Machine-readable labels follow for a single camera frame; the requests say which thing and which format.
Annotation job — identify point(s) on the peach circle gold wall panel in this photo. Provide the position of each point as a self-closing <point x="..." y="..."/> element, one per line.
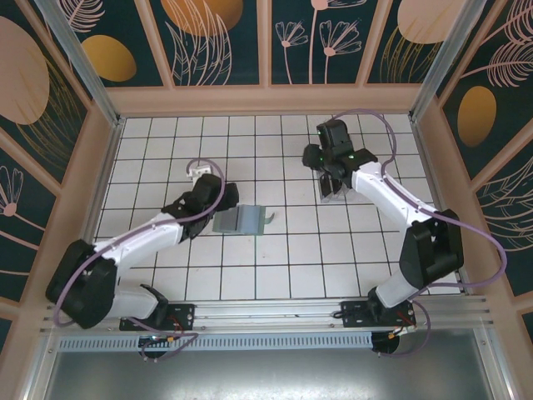
<point x="416" y="21"/>

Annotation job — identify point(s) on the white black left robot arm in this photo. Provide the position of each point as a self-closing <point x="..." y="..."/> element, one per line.
<point x="141" y="241"/>

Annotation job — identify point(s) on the pink flowers wall panel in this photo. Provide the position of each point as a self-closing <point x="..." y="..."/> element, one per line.
<point x="316" y="41"/>

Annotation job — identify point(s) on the large peach oval wall panel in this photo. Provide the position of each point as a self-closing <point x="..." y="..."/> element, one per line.
<point x="25" y="83"/>

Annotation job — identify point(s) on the pink flower outline wall panel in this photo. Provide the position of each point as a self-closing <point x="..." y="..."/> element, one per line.
<point x="16" y="208"/>

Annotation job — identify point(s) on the grey metal sheet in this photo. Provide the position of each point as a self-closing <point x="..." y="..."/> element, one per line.
<point x="266" y="375"/>

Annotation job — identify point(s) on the orange oval feather wall panel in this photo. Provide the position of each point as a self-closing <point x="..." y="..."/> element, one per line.
<point x="476" y="116"/>

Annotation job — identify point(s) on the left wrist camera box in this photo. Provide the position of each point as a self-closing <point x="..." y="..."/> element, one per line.
<point x="206" y="189"/>

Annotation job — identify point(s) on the orange circle leaves wall panel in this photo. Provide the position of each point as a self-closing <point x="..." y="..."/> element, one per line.
<point x="200" y="25"/>

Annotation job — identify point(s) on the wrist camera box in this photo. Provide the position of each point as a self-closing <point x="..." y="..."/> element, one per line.
<point x="337" y="135"/>
<point x="206" y="189"/>

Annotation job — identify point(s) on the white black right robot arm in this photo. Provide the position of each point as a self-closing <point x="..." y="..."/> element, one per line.
<point x="387" y="191"/>

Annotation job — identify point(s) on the aluminium corner post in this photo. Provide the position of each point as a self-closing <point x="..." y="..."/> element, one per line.
<point x="440" y="62"/>
<point x="87" y="71"/>

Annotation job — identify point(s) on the dark grey credit card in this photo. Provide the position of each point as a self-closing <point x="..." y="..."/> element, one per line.
<point x="333" y="186"/>
<point x="324" y="185"/>

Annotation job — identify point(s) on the grey green card holder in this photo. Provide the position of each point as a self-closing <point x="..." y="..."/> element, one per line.
<point x="245" y="221"/>

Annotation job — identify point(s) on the pink leaves wall panel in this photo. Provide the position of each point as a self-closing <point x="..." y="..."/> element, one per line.
<point x="512" y="216"/>

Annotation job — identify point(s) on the black credit card stack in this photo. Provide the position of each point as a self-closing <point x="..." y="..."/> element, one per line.
<point x="343" y="188"/>

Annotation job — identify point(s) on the clear acrylic card stand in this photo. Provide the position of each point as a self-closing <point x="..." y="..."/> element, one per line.
<point x="339" y="196"/>

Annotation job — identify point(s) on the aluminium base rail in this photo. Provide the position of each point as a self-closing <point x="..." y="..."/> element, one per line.
<point x="266" y="310"/>

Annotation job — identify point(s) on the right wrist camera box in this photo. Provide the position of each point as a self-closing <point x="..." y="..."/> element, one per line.
<point x="337" y="135"/>

